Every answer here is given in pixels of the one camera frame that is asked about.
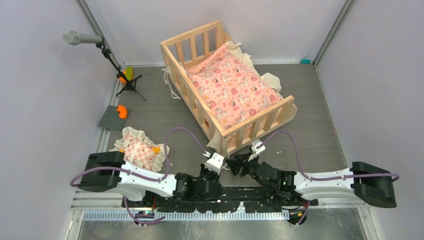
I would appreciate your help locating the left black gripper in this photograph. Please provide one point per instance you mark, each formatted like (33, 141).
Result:
(203, 169)

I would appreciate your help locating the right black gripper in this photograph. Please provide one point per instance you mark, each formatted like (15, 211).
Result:
(241, 160)

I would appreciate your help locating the pink printed cushion with ties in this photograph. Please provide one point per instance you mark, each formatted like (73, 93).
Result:
(232, 104)

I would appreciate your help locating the wooden slatted pet bed frame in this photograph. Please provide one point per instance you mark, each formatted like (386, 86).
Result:
(192, 47)

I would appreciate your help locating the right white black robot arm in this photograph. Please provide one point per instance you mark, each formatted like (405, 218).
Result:
(371, 184)

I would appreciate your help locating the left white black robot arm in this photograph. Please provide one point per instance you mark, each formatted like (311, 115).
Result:
(109, 172)

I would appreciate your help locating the small checkered ruffled pillow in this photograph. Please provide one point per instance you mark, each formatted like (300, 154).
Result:
(140, 150)

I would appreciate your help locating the orange curved toy piece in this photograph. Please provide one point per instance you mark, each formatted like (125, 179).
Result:
(122, 112)

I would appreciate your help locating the grey building plate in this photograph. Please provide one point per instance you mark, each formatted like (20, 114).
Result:
(110, 119)

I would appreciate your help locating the teal small block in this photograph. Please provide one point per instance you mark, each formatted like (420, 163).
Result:
(305, 61)

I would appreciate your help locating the orange green toy ball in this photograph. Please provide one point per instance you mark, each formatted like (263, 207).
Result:
(129, 74)

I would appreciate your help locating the silver microphone on tripod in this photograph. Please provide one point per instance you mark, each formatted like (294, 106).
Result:
(74, 38)

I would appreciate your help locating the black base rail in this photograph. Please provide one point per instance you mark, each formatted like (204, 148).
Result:
(254, 199)

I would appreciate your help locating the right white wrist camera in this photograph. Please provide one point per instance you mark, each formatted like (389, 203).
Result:
(256, 149)

